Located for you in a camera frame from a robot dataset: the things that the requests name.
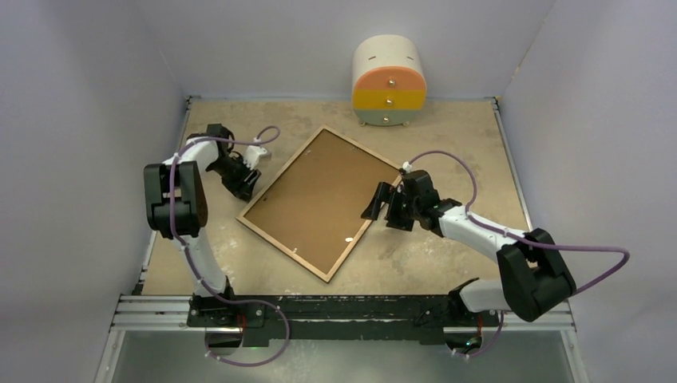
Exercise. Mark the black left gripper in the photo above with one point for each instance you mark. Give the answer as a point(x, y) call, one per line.
point(243, 187)

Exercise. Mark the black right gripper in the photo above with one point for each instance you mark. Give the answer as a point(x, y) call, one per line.
point(383, 195)

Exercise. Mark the wooden picture frame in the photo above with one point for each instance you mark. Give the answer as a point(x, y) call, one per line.
point(275, 177)

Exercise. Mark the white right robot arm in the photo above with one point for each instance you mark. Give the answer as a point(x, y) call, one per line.
point(533, 275)

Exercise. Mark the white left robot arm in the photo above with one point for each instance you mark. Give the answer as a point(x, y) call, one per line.
point(177, 209)

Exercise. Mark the small round drawer cabinet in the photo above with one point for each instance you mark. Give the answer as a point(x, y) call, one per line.
point(388, 84)

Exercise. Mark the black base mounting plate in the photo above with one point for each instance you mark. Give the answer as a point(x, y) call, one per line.
point(422, 318)

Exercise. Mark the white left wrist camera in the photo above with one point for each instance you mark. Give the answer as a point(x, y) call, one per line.
point(254, 154)

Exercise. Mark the aluminium rail frame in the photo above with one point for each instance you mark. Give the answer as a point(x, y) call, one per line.
point(150, 341)

